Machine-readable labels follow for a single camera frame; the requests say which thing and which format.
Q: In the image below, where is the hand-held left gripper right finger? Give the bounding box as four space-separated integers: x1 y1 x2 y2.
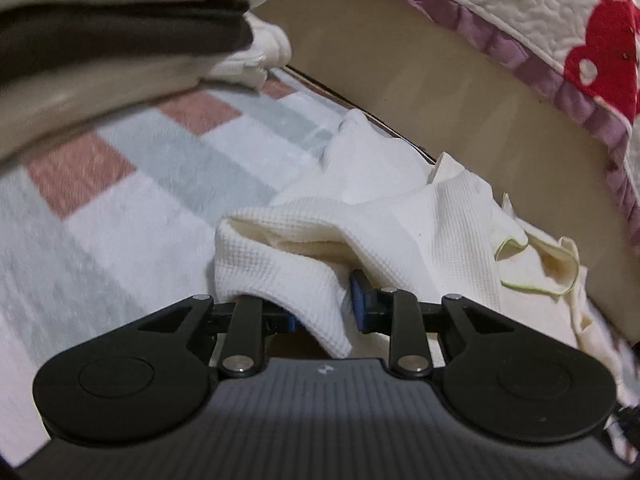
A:
350 269 516 380

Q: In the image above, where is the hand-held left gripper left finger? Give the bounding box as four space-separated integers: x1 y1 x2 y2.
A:
137 294 306 378

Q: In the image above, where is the white waffle garment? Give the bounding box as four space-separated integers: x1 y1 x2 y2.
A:
214 109 640 408

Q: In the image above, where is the checked rug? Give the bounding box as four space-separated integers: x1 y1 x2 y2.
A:
0 67 361 466

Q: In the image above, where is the white knit folded garment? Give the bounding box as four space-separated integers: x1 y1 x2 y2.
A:
212 12 293 92

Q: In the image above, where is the cream folded garment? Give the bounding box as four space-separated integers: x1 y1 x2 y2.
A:
0 55 271 163

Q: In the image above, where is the dark grey folded garment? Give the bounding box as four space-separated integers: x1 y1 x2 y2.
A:
0 0 256 83

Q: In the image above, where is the white quilted bed cover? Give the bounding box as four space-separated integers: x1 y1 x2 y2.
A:
300 0 640 216

